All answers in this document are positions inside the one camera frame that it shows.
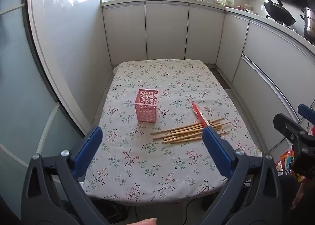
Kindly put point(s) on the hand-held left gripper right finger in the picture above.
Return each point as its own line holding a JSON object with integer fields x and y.
{"x": 214, "y": 146}

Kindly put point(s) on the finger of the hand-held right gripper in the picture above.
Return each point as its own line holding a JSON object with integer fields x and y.
{"x": 288, "y": 129}
{"x": 306, "y": 114}

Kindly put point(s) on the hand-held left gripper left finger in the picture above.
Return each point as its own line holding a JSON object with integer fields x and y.
{"x": 89, "y": 146}

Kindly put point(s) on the pile of wooden chopsticks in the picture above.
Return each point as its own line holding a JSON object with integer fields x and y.
{"x": 182, "y": 132}

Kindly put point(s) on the red plastic spoon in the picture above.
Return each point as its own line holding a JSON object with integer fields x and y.
{"x": 193, "y": 105}

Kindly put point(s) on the pink perforated utensil holder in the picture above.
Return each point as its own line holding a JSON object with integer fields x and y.
{"x": 147, "y": 114}

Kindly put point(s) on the person's left hand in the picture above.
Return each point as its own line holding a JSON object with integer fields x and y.
{"x": 147, "y": 222}

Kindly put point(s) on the colourful snack packets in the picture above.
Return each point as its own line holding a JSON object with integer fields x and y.
{"x": 285, "y": 163}

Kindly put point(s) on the floral tablecloth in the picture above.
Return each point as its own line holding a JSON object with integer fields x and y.
{"x": 172, "y": 79}

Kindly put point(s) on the stainless steel pot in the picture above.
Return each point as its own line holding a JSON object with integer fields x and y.
{"x": 308, "y": 23}

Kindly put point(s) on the frosted glass sliding door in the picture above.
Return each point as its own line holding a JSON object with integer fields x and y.
{"x": 14, "y": 92}

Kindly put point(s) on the black wok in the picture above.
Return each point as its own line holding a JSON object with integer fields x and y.
{"x": 280, "y": 13}

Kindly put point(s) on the white kitchen cabinets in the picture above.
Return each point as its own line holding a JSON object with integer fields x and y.
{"x": 165, "y": 30}

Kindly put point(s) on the green plastic bag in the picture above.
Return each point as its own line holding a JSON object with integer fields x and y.
{"x": 221, "y": 1}

